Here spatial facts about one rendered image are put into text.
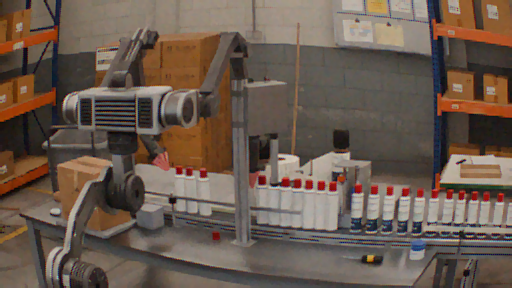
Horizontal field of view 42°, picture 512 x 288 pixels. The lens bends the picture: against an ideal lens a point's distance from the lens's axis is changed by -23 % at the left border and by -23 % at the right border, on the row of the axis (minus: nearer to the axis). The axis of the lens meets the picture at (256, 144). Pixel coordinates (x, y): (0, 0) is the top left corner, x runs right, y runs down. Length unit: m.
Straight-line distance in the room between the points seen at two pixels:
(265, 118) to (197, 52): 3.55
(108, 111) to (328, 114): 5.19
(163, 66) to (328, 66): 1.80
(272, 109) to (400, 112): 4.60
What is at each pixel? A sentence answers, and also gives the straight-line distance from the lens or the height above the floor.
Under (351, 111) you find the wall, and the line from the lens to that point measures 7.89.
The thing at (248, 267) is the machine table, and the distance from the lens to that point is 3.10.
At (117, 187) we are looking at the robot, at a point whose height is 1.17.
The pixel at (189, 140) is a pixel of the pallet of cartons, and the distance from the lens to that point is 6.88.
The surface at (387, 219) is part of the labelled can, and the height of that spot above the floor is 0.95.
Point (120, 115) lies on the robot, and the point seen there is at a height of 1.44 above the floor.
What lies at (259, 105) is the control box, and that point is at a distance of 3.22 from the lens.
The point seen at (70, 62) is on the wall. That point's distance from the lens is 9.28.
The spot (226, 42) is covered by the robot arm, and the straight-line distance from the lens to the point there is 3.21.
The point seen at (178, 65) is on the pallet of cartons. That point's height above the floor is 1.16.
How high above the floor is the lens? 1.93
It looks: 12 degrees down
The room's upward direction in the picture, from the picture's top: 1 degrees counter-clockwise
